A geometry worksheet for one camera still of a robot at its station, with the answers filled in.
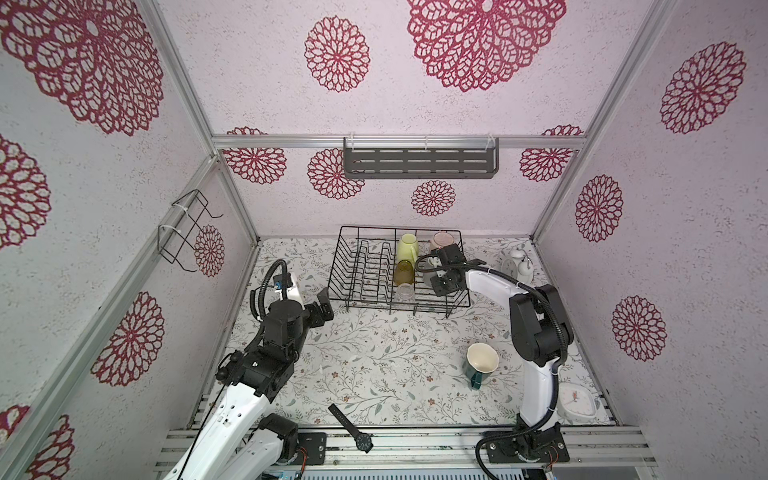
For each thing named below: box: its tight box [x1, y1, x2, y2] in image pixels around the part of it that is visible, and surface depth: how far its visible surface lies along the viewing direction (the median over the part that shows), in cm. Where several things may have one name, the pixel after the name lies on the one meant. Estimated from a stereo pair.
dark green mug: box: [463, 343, 499, 390], surface depth 81 cm
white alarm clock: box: [501, 250, 534, 285], surface depth 100 cm
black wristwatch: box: [328, 403, 374, 453], surface depth 78 cm
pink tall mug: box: [430, 231, 454, 250], surface depth 105 cm
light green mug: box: [396, 233, 419, 265], surface depth 105 cm
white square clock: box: [556, 382, 598, 425], surface depth 79 cm
